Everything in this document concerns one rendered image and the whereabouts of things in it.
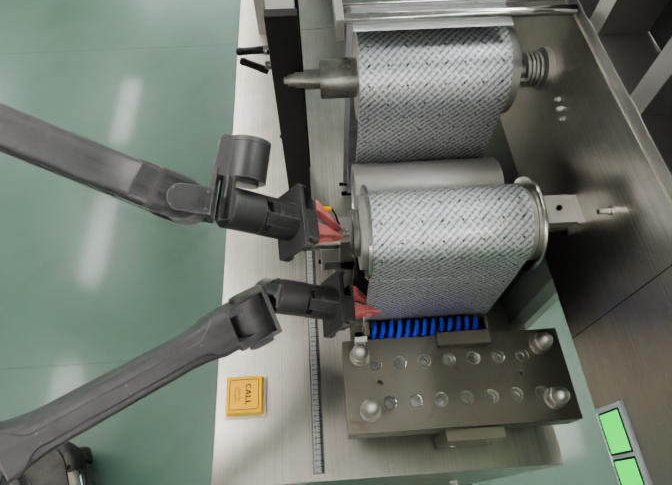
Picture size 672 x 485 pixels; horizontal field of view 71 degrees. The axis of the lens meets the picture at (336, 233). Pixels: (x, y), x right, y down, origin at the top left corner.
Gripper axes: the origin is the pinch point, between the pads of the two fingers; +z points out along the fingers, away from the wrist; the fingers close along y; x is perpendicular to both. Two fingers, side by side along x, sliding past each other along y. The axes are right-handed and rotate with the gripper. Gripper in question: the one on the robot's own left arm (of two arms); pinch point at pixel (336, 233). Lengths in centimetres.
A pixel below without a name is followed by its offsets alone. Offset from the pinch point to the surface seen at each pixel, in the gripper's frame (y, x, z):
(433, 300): 9.9, 1.6, 19.5
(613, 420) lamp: 32.4, 21.3, 26.5
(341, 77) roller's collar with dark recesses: -22.5, 9.9, -3.4
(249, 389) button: 18.2, -34.7, 4.1
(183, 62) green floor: -185, -151, 44
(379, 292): 8.7, -1.0, 8.8
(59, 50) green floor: -205, -200, -11
